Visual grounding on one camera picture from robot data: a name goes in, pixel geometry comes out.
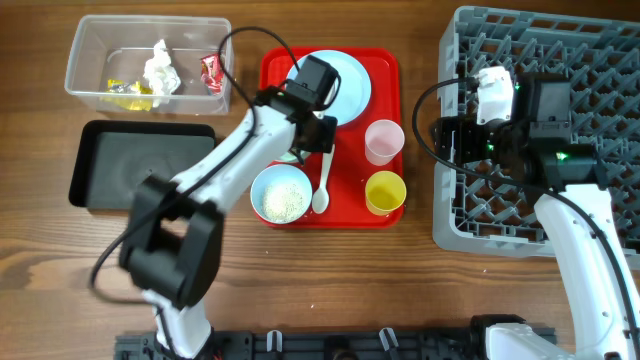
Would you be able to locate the mint green bowl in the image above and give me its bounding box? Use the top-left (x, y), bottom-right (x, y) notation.
top-left (276, 149), bottom-right (311, 164)

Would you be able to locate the light blue bowl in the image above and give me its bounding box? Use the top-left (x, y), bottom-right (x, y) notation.
top-left (250, 164), bottom-right (312, 225)

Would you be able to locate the white rice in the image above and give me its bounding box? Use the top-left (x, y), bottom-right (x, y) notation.
top-left (262, 183), bottom-right (307, 224)

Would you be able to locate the red snack wrapper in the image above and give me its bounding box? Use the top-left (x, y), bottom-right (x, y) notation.
top-left (201, 54), bottom-right (224, 95)

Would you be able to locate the white napkin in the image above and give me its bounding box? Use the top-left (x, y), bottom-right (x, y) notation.
top-left (143, 39), bottom-right (181, 108)

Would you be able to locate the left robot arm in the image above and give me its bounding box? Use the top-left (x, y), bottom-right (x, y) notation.
top-left (119, 80), bottom-right (339, 359)

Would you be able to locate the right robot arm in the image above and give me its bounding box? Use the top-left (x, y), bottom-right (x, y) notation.
top-left (425, 67), bottom-right (639, 359)

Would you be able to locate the grey dishwasher rack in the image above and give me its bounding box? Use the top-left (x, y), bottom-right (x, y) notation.
top-left (433, 6), bottom-right (639, 269)

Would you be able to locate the light blue plate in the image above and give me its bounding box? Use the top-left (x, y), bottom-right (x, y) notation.
top-left (311, 50), bottom-right (372, 126)

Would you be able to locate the white plastic spoon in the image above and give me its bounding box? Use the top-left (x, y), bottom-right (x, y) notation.
top-left (312, 147), bottom-right (335, 214)

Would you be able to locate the pink plastic cup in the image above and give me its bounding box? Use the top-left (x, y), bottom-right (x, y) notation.
top-left (365, 119), bottom-right (405, 166)

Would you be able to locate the red plastic tray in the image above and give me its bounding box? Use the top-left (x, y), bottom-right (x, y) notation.
top-left (254, 47), bottom-right (404, 229)

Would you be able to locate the yellow plastic cup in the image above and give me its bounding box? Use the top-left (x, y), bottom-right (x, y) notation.
top-left (365, 171), bottom-right (407, 216)

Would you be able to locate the yellow snack wrapper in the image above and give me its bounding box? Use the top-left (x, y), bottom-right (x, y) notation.
top-left (101, 79), bottom-right (153, 111)

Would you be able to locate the black tray bin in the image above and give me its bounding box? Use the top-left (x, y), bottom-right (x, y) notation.
top-left (68, 120), bottom-right (216, 211)

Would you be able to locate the clear plastic bin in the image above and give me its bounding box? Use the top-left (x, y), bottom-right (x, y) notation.
top-left (64, 15), bottom-right (231, 115)

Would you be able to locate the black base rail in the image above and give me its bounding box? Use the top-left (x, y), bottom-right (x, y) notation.
top-left (113, 327), bottom-right (557, 360)

